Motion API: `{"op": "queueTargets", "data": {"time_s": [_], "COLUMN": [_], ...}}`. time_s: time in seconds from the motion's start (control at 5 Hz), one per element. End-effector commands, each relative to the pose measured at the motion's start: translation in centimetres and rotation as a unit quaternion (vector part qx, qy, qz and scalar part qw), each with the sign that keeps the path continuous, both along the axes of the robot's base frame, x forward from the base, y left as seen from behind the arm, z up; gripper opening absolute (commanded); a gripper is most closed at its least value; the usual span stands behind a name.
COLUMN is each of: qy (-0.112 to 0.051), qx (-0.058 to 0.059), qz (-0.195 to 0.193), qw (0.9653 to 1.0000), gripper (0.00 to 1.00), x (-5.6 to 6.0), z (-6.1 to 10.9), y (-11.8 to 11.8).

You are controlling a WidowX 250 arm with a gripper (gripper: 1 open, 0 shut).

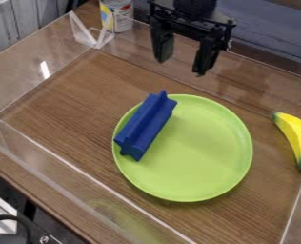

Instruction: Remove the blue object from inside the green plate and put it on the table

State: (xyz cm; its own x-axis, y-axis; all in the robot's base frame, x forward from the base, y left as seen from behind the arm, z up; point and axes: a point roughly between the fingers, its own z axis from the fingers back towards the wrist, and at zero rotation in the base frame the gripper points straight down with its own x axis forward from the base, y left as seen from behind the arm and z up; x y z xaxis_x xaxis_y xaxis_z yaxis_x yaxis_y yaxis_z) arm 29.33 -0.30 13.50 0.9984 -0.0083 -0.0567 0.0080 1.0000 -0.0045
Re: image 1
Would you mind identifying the black cable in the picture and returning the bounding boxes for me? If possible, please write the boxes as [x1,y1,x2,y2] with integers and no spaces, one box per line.
[0,214,33,244]

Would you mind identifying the blue star-shaped block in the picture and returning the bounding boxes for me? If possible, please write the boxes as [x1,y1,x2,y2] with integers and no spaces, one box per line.
[113,91,178,161]

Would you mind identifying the white labelled can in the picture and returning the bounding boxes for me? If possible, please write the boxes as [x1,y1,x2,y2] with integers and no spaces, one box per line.
[99,0,133,32]

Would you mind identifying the green round plate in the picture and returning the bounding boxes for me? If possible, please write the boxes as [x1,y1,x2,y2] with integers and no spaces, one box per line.
[111,94,254,202]

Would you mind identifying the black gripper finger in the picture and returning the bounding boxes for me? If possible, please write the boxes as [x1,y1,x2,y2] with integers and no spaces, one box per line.
[192,37,220,76]
[150,18,175,63]

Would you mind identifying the yellow toy banana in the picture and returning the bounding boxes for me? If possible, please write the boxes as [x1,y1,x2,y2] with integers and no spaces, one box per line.
[272,112,301,170]

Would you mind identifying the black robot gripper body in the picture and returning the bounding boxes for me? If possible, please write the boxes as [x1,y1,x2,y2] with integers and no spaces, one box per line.
[148,0,236,50]

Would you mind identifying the clear acrylic enclosure wall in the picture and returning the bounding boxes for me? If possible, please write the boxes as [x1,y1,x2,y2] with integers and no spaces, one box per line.
[0,6,301,244]

